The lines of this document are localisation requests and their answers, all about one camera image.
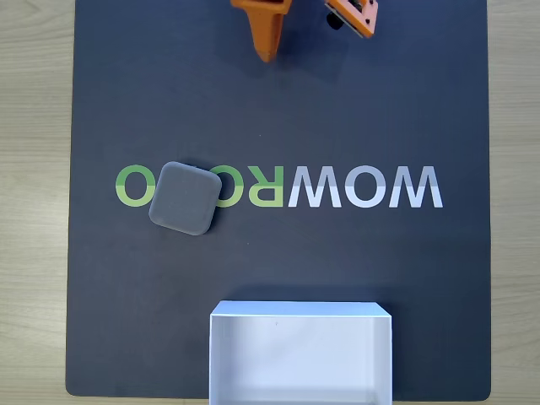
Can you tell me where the grey square usb hub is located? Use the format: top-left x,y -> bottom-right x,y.
148,160 -> 224,236

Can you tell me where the orange camera mount with board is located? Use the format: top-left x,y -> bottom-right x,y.
324,0 -> 380,40

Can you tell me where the white open cardboard box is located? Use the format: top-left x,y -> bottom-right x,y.
209,300 -> 394,405

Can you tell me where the dark mat with WOWROBO logo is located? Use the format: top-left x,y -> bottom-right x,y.
65,0 -> 493,400

